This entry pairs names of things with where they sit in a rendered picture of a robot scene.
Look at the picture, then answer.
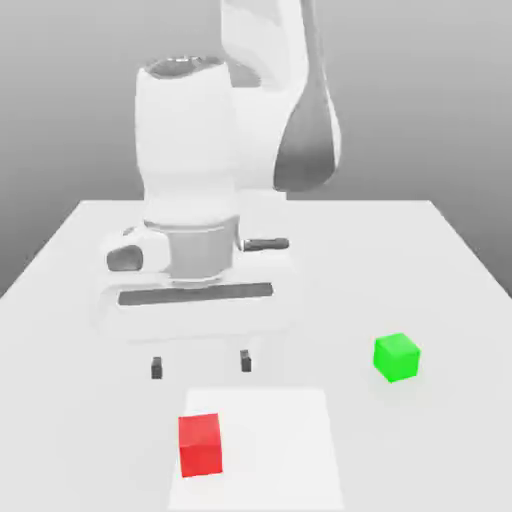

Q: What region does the small red cube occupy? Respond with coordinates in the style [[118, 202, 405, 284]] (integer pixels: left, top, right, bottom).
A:
[[177, 412, 224, 479]]

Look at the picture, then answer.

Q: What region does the small green cube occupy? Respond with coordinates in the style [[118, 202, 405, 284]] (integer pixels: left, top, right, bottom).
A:
[[372, 332, 422, 384]]

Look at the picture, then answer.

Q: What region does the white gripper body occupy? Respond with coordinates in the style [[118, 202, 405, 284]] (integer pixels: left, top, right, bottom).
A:
[[92, 275, 296, 344]]

